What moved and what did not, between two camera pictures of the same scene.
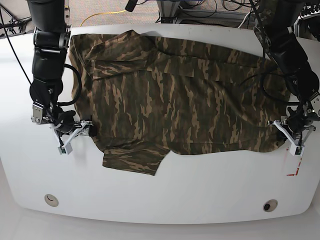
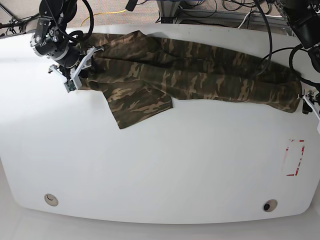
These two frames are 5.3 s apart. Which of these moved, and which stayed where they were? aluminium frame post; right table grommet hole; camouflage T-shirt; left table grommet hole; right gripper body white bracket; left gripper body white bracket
Moved: right gripper body white bracket; left gripper body white bracket; camouflage T-shirt
Stayed: right table grommet hole; aluminium frame post; left table grommet hole
